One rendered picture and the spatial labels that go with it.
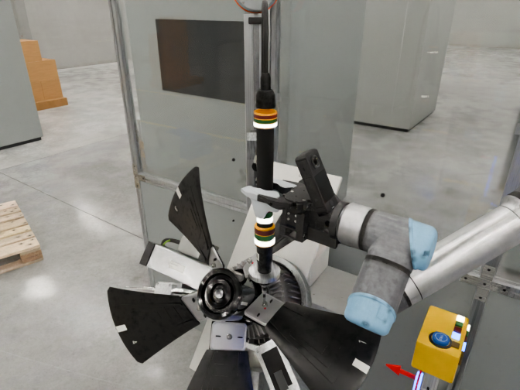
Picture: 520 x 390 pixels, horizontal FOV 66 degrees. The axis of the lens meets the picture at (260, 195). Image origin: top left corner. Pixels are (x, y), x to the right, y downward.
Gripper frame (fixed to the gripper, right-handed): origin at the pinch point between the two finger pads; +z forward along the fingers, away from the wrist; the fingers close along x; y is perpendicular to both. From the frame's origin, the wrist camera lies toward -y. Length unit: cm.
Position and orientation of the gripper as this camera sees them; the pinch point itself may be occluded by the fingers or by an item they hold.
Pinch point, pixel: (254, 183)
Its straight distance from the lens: 80.9
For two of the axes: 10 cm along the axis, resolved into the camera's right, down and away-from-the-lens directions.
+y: -0.1, 9.0, 4.3
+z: -8.2, -2.6, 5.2
